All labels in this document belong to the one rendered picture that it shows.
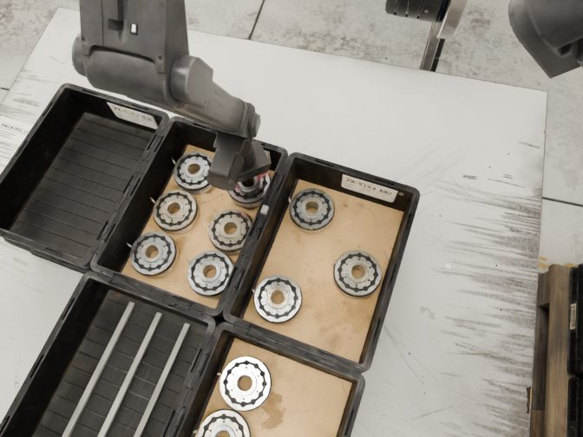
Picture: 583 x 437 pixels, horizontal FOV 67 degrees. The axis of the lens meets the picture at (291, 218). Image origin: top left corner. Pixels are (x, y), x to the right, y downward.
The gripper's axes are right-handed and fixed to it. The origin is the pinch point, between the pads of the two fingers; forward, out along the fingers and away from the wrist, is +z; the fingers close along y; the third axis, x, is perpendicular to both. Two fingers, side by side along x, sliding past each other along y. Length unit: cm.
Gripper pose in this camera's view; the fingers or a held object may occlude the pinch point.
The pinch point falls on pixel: (247, 179)
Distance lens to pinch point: 102.2
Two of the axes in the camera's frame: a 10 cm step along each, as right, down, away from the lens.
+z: 0.4, 3.7, 9.3
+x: -3.9, -8.5, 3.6
